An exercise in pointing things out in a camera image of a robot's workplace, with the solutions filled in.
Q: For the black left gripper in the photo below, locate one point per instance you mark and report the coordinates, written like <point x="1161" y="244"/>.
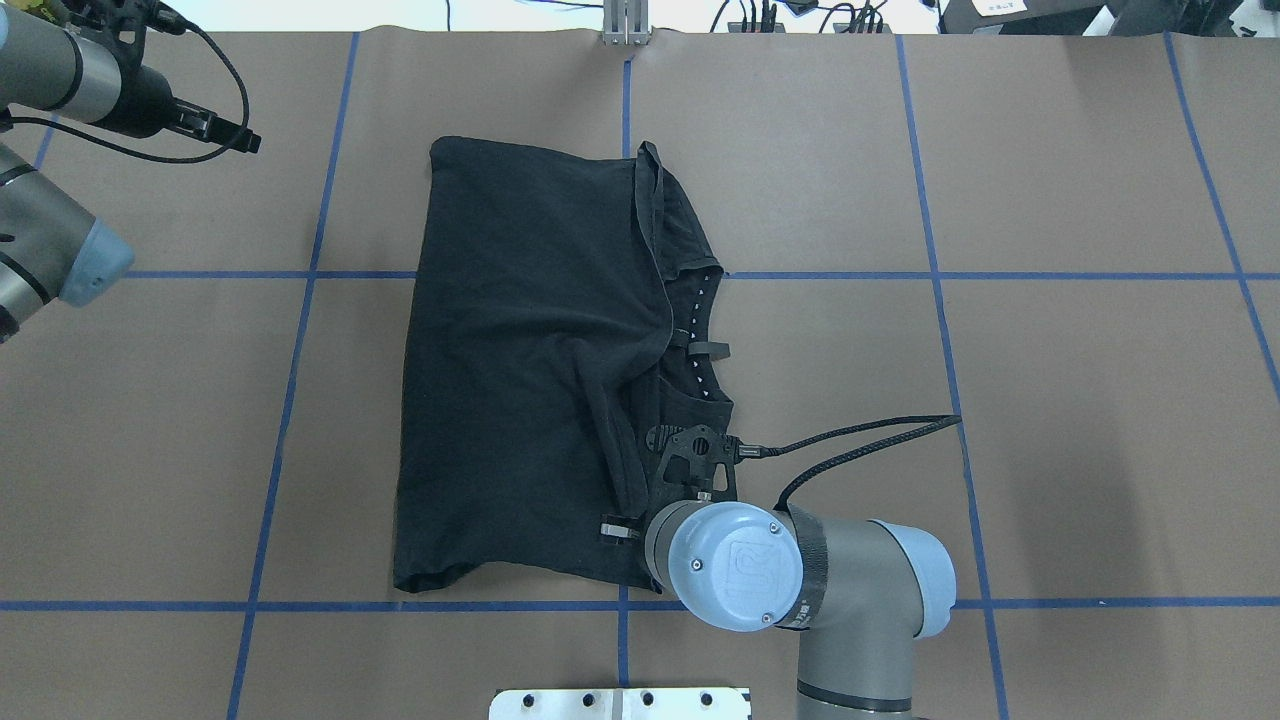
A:
<point x="147" y="105"/>

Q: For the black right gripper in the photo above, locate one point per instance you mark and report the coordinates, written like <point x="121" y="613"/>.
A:
<point x="618" y="529"/>

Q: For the black graphic t-shirt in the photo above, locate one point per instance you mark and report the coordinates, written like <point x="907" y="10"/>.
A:
<point x="561" y="309"/>

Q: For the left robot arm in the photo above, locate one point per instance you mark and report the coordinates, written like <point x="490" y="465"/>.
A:
<point x="55" y="250"/>

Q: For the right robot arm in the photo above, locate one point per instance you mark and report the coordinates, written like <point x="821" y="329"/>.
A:
<point x="858" y="593"/>

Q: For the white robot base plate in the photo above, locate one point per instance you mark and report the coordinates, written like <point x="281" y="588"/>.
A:
<point x="623" y="703"/>

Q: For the aluminium frame post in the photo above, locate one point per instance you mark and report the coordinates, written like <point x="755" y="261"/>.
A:
<point x="626" y="22"/>

